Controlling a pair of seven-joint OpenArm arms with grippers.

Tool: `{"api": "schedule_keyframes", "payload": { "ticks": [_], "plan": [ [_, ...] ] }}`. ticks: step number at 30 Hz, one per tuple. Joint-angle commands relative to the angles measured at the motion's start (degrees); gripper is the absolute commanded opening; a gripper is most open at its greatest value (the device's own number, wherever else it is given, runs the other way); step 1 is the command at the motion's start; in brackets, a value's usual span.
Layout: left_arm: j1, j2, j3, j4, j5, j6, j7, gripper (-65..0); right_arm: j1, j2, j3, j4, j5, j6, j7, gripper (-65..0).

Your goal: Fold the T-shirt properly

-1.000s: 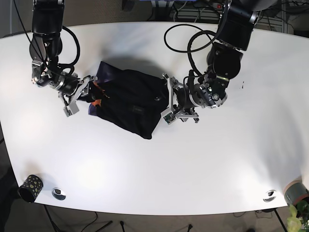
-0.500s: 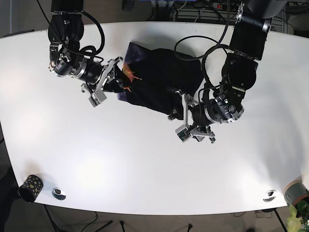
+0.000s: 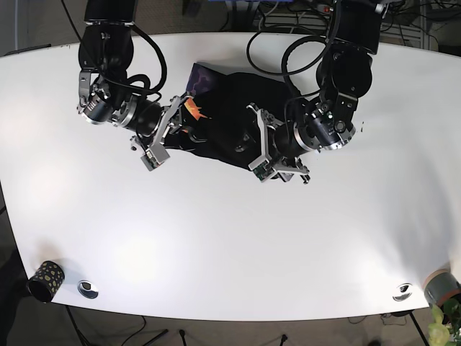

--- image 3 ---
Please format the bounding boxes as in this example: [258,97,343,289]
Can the black T-shirt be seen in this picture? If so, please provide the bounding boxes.
[165,63,294,169]

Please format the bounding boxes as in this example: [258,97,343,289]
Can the green potted plant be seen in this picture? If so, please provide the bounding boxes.
[428,298,460,346]

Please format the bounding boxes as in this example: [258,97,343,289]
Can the right silver table grommet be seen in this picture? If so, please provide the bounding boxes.
[392,283,413,302]

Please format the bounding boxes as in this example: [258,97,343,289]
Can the left silver table grommet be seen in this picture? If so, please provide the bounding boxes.
[77,280,99,299]

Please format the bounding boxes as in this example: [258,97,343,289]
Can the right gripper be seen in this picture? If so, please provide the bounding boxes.
[77,70,207,172]

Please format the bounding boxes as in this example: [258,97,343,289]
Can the grey plant pot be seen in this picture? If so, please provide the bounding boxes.
[423,269,460,307]

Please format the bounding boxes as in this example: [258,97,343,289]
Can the silver table grommet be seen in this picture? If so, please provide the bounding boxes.
[77,280,99,299]
[392,283,413,302]

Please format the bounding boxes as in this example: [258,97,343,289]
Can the black gold spotted cup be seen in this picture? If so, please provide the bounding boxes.
[27,261,66,303]

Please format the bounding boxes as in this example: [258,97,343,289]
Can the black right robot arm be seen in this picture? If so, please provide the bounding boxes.
[77,1,203,171]

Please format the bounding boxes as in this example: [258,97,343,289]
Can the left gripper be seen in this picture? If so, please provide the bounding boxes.
[234,93,357,184]

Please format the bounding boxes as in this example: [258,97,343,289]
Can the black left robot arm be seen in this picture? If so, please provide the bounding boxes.
[247,1,386,183]

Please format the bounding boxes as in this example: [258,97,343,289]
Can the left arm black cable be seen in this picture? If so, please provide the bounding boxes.
[246,0,341,105]

